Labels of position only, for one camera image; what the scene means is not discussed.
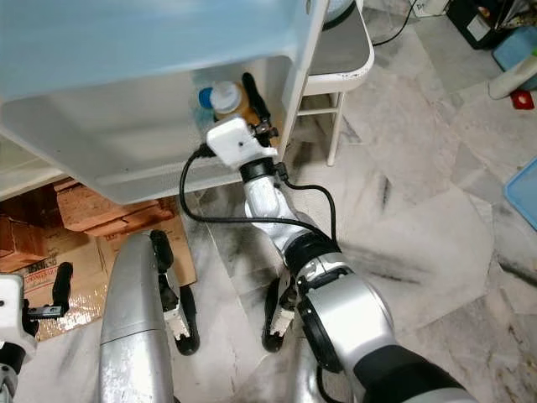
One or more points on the white plastic chair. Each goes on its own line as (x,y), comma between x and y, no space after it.
(344,50)

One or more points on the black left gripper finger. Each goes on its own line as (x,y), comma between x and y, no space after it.
(63,285)

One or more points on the small red floor object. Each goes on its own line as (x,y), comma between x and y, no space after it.
(522,98)

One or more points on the light blue flat lid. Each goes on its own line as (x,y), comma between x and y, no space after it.
(523,193)

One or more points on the white fridge door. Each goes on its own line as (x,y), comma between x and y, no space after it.
(134,50)

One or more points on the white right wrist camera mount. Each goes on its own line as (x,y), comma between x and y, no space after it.
(239,141)

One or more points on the white shelf rack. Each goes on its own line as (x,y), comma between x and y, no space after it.
(512,80)

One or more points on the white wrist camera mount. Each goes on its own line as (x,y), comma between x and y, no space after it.
(239,141)
(13,306)

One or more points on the silver left robot leg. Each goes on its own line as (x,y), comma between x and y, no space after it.
(134,319)

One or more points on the flat brown cardboard sheet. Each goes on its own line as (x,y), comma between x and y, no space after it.
(80,248)

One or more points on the blue plastic bin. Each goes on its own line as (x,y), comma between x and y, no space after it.
(516,46)

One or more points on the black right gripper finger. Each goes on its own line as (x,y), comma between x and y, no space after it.
(257,101)

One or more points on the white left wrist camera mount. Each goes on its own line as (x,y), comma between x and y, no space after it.
(13,306)

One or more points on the black box device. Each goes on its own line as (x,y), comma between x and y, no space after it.
(482,21)

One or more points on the white fridge body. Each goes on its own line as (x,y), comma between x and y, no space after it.
(21,168)

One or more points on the light blue round appliance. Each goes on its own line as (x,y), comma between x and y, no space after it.
(340,10)

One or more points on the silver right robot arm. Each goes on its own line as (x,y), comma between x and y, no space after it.
(352,323)

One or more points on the orange sauce bottle pale cap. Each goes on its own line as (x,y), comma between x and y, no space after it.
(225,99)

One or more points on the small water bottle blue cap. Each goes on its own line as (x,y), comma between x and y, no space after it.
(205,99)

